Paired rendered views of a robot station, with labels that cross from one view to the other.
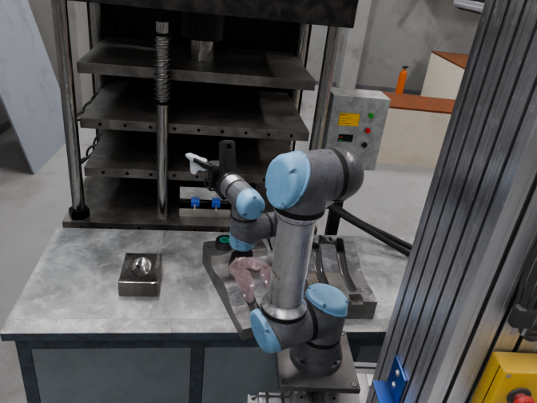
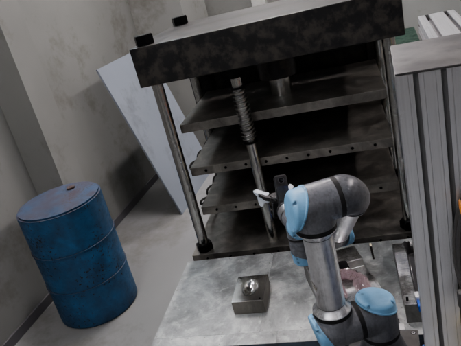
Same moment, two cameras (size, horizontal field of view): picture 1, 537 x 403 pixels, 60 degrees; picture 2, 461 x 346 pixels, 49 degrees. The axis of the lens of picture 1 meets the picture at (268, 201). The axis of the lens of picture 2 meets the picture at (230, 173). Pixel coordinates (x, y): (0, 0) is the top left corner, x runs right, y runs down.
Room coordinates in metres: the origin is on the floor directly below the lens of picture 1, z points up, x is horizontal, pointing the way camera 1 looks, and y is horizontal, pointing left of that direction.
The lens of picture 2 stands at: (-0.28, -0.43, 2.26)
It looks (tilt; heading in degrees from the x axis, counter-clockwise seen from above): 22 degrees down; 26
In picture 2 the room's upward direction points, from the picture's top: 14 degrees counter-clockwise
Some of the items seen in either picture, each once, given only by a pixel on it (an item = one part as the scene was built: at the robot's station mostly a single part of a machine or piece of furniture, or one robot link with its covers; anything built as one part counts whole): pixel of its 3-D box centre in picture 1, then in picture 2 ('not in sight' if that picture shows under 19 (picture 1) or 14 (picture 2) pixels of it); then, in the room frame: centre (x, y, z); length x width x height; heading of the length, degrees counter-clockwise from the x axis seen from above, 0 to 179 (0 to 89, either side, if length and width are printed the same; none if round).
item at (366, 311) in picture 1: (330, 268); (429, 270); (1.68, -0.30, 0.87); 0.50 x 0.26 x 0.14; 10
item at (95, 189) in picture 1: (196, 193); (306, 212); (2.45, 0.43, 0.75); 1.30 x 0.84 x 0.06; 100
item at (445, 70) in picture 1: (475, 95); not in sight; (7.57, -3.11, 0.44); 2.50 x 0.80 x 0.88; 6
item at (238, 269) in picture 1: (253, 273); (346, 283); (1.54, 0.03, 0.90); 0.26 x 0.18 x 0.08; 27
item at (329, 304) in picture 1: (322, 312); (374, 312); (0.98, -0.18, 1.20); 0.13 x 0.12 x 0.14; 121
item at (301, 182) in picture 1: (292, 258); (324, 268); (0.92, -0.07, 1.41); 0.15 x 0.12 x 0.55; 121
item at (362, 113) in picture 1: (334, 215); not in sight; (2.41, -0.40, 0.73); 0.30 x 0.22 x 1.47; 100
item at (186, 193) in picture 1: (205, 181); not in sight; (2.38, 0.37, 0.87); 0.50 x 0.27 x 0.17; 10
